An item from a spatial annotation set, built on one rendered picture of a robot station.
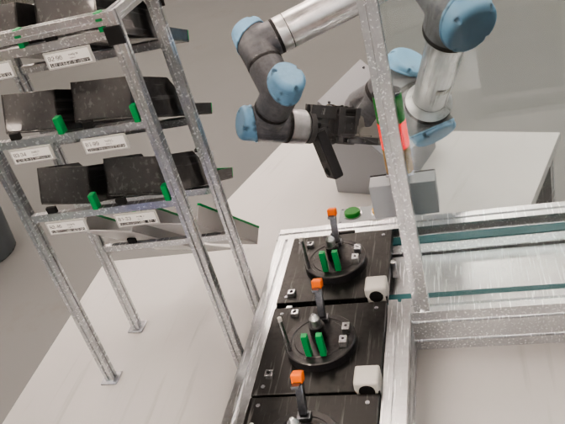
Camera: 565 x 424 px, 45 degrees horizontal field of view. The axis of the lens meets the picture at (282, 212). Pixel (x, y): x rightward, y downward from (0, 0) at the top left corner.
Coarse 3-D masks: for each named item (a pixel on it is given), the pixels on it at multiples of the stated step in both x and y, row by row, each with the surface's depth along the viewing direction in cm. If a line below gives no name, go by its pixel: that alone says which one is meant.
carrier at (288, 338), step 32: (288, 320) 141; (320, 320) 131; (352, 320) 137; (384, 320) 134; (288, 352) 130; (320, 352) 127; (352, 352) 128; (384, 352) 129; (256, 384) 128; (288, 384) 126; (320, 384) 124; (352, 384) 122
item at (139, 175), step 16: (112, 160) 132; (128, 160) 130; (144, 160) 129; (176, 160) 132; (192, 160) 138; (112, 176) 132; (128, 176) 131; (144, 176) 129; (160, 176) 128; (192, 176) 138; (224, 176) 150; (112, 192) 133; (128, 192) 131; (144, 192) 130; (160, 192) 128
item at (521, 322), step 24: (408, 288) 149; (432, 312) 135; (456, 312) 134; (480, 312) 132; (504, 312) 131; (528, 312) 130; (552, 312) 129; (432, 336) 138; (456, 336) 137; (480, 336) 137; (504, 336) 135; (528, 336) 134; (552, 336) 133
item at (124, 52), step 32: (160, 0) 123; (0, 32) 113; (32, 32) 110; (64, 32) 109; (160, 32) 125; (128, 64) 110; (192, 96) 133; (160, 128) 118; (192, 128) 135; (0, 160) 126; (64, 160) 146; (160, 160) 120; (32, 224) 133; (192, 224) 126; (224, 224) 146; (64, 288) 141; (128, 320) 168; (224, 320) 138; (96, 352) 151
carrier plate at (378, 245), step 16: (304, 240) 165; (320, 240) 163; (352, 240) 160; (368, 240) 158; (384, 240) 157; (368, 256) 153; (384, 256) 152; (288, 272) 155; (304, 272) 154; (368, 272) 148; (384, 272) 147; (288, 288) 150; (304, 288) 149; (336, 288) 146; (352, 288) 145; (288, 304) 146; (304, 304) 146; (336, 304) 144
